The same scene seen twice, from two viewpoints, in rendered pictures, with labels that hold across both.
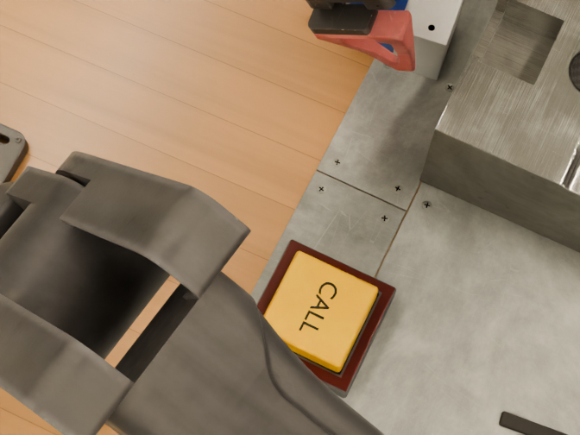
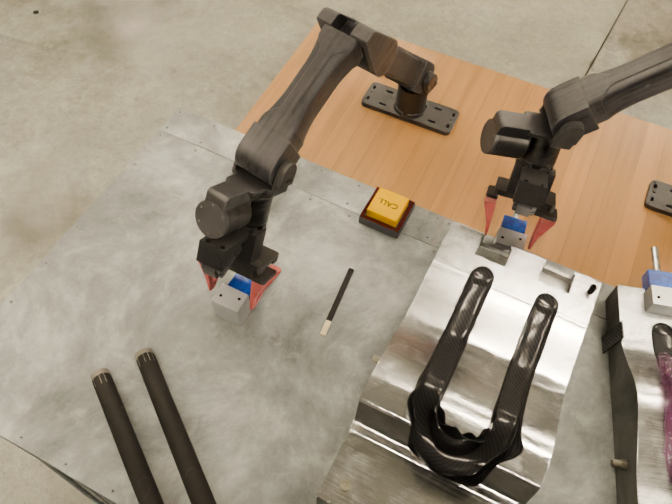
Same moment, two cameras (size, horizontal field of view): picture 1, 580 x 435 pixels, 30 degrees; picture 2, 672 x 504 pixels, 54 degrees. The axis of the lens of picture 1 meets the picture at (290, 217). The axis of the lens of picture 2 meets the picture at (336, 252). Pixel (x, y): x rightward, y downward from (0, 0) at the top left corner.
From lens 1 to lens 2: 0.80 m
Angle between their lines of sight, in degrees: 37
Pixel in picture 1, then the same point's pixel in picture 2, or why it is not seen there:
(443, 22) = (505, 241)
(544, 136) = (453, 255)
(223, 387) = (330, 44)
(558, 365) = (371, 290)
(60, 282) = not seen: hidden behind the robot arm
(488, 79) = (475, 239)
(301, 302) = (389, 198)
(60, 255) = not seen: hidden behind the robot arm
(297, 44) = (498, 213)
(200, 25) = not seen: hidden behind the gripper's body
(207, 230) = (365, 33)
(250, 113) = (466, 198)
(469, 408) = (355, 260)
